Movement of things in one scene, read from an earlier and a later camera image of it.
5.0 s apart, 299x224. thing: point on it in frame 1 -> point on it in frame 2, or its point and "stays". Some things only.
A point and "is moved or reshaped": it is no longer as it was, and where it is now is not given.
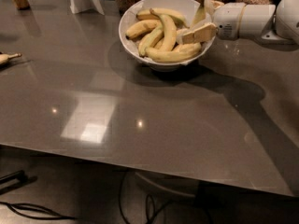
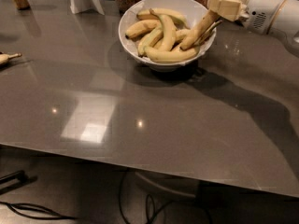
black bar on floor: [14, 181] stays
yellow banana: [201, 16] is moved or reshaped
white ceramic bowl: [186, 6] stays
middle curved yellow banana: [169, 31] stays
